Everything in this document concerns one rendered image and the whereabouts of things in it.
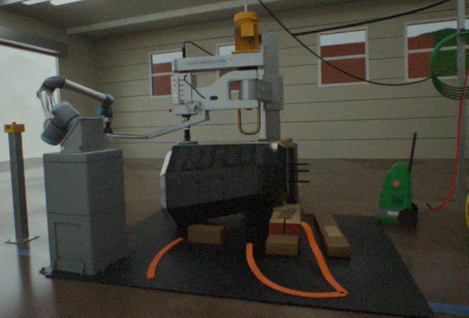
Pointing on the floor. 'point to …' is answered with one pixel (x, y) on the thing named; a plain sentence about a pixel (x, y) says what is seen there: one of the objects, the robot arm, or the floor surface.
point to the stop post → (18, 183)
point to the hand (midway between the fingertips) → (107, 140)
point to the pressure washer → (398, 194)
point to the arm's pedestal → (85, 210)
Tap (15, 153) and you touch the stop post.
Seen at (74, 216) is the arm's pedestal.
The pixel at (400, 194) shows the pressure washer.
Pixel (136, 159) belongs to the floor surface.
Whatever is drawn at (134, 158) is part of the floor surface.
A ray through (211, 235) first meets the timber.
